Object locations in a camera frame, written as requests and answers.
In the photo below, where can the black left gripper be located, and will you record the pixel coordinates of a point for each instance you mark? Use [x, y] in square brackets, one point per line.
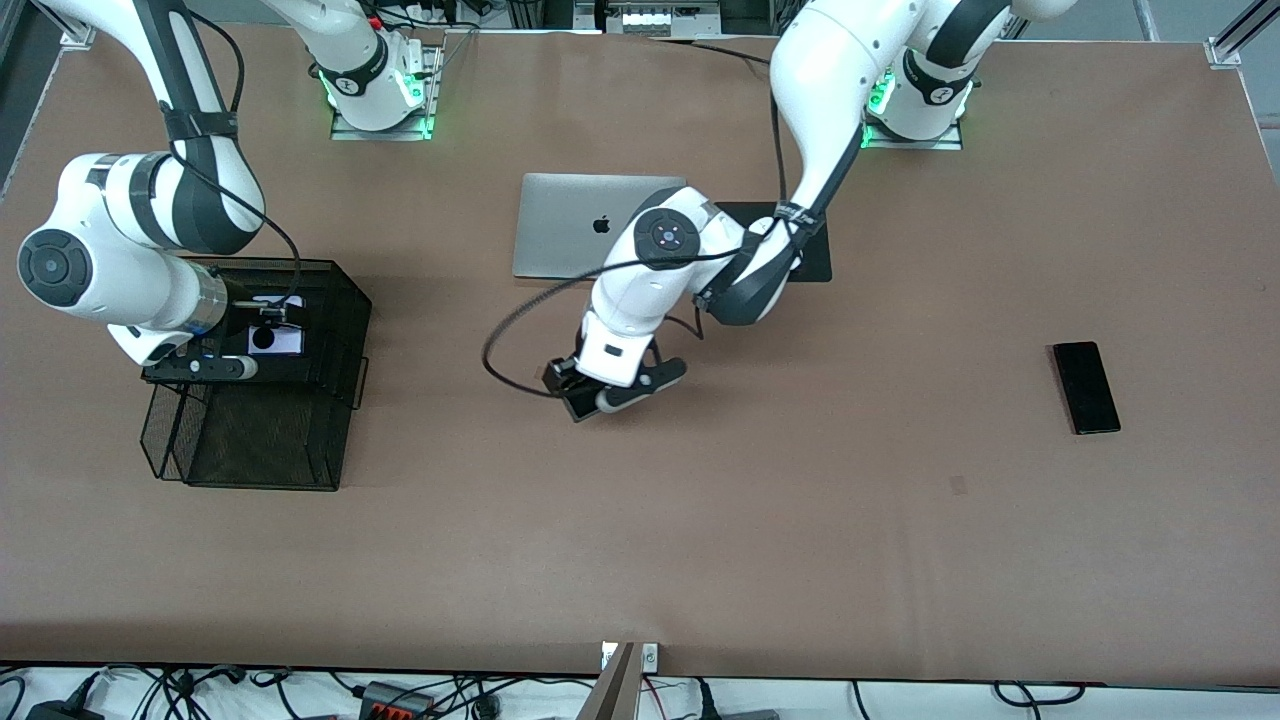
[561, 378]

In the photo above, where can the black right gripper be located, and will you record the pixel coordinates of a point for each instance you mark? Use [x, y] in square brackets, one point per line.
[239, 316]

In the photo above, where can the small black phone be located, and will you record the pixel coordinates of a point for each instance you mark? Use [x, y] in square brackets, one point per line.
[582, 408]

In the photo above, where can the white phone two lenses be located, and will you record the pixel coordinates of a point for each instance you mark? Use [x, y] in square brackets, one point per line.
[285, 342]

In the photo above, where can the long black phone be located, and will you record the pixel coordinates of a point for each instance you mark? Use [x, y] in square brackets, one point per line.
[1088, 390]

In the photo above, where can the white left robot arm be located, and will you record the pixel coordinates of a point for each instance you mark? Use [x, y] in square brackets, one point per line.
[830, 60]

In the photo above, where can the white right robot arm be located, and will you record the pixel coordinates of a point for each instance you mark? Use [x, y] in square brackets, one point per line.
[110, 270]

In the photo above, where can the silver laptop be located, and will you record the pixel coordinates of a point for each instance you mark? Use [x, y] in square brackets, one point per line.
[550, 230]

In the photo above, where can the black mesh two-tier tray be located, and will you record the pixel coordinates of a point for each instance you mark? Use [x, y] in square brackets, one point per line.
[300, 450]

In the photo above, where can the white computer mouse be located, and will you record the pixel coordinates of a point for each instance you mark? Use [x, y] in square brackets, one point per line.
[795, 262]

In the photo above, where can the black mouse pad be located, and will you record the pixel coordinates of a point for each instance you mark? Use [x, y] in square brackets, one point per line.
[820, 270]

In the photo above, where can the aluminium profile beam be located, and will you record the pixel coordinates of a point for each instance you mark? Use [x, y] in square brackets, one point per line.
[615, 690]

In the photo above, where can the white terminal device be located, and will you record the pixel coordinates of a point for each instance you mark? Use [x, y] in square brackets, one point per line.
[650, 18]

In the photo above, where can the black orange power strip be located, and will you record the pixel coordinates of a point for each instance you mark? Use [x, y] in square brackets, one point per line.
[390, 703]

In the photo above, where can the black power adapter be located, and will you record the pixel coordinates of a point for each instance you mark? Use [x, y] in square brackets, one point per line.
[60, 712]

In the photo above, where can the aluminium corner profile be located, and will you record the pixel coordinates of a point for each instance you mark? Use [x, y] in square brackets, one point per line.
[1225, 50]

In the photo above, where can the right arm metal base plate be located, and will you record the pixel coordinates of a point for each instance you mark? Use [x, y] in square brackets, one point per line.
[345, 130]

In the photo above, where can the aluminium corner bracket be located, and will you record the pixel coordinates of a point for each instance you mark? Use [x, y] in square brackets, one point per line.
[80, 37]

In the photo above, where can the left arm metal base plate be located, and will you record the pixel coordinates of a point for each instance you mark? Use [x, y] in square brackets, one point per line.
[940, 144]

